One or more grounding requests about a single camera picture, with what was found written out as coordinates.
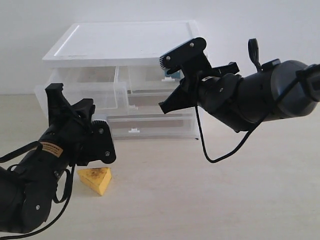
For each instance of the middle wide clear drawer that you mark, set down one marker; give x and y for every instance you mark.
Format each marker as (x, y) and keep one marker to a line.
(146, 104)

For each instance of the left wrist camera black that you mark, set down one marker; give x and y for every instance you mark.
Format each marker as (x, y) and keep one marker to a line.
(102, 143)

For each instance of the bottom wide clear drawer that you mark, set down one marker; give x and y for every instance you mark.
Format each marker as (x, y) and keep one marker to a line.
(151, 126)

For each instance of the white plastic drawer cabinet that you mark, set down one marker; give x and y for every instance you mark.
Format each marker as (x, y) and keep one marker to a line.
(118, 44)

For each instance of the white pill bottle teal label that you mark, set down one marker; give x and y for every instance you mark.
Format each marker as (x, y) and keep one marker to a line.
(175, 75)

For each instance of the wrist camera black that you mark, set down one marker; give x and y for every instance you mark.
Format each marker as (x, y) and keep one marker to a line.
(189, 57)
(102, 143)

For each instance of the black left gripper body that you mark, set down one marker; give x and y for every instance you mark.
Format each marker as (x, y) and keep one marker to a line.
(47, 158)

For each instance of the wide clear drawer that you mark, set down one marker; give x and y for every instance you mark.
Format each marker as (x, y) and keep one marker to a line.
(146, 104)
(151, 126)

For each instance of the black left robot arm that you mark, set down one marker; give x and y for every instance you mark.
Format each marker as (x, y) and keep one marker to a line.
(28, 188)

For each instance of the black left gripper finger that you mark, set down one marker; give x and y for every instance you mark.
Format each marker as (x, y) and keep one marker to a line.
(57, 104)
(82, 112)

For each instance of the yellow cheese wedge toy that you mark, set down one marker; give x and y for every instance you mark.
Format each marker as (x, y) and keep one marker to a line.
(97, 179)

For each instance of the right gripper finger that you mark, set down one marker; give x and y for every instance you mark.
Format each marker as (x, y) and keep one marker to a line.
(179, 99)

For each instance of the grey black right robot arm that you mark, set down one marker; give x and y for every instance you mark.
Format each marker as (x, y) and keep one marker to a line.
(282, 90)

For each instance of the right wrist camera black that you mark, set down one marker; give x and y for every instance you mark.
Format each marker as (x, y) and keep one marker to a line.
(189, 57)

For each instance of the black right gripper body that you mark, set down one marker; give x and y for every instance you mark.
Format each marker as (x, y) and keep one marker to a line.
(210, 89)

